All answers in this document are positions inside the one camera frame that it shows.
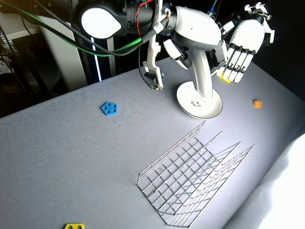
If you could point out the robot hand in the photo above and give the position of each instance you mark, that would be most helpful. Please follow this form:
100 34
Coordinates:
197 28
247 35

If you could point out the white bowl with dark rim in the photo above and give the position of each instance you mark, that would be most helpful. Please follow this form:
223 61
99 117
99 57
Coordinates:
209 109

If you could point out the small yellow block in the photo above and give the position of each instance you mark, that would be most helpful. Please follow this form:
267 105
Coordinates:
226 80

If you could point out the small orange toy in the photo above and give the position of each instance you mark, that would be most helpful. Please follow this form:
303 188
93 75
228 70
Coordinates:
257 104

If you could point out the blue pentagon block with holes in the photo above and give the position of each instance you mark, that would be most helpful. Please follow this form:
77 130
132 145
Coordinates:
109 108

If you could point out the white cabinet with light strip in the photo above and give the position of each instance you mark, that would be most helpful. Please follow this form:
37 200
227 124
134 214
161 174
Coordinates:
64 59

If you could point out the grey table cloth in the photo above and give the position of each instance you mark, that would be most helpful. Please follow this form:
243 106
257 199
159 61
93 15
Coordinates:
71 167

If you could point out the flat yellow block with holes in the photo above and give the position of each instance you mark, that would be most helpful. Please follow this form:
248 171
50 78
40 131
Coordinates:
67 227

